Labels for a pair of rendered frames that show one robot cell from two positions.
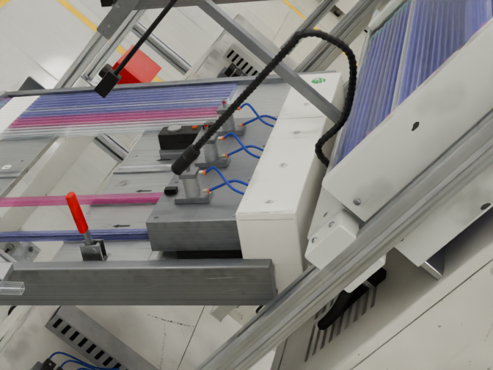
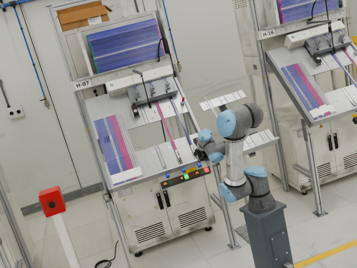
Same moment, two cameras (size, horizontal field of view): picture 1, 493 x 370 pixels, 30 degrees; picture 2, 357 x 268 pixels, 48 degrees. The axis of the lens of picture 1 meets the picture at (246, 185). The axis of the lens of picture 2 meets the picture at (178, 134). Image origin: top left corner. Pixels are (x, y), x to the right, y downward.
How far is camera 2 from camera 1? 3.08 m
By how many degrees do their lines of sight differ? 83
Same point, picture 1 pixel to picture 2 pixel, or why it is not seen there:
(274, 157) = (152, 76)
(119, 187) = (154, 117)
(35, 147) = (141, 153)
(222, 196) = (164, 82)
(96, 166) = not seen: outside the picture
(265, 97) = (99, 111)
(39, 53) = not seen: outside the picture
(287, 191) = (163, 68)
